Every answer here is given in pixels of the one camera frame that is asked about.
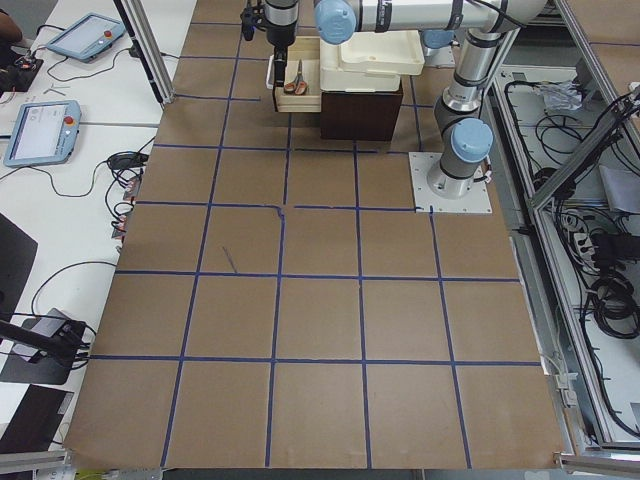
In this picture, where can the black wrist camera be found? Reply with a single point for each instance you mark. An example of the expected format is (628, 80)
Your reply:
(252, 19)

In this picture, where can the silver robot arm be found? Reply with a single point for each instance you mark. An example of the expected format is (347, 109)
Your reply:
(467, 139)

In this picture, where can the lower teach pendant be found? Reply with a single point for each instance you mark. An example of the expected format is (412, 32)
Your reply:
(44, 134)

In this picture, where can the dark brown wooden cabinet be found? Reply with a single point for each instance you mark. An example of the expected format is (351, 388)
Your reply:
(360, 116)

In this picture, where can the upper teach pendant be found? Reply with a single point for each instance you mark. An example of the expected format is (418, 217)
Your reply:
(87, 38)

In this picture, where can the light wooden drawer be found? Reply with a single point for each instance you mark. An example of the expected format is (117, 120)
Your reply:
(306, 49)

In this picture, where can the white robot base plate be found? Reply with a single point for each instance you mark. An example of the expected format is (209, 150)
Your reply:
(434, 192)

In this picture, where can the aluminium frame post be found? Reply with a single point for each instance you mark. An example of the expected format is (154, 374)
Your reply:
(137, 25)

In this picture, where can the teach pendant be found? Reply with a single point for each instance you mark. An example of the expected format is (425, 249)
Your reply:
(44, 134)
(87, 38)

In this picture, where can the grey orange scissors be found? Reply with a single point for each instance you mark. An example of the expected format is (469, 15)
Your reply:
(297, 87)

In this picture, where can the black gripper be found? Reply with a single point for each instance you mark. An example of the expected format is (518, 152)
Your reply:
(278, 33)

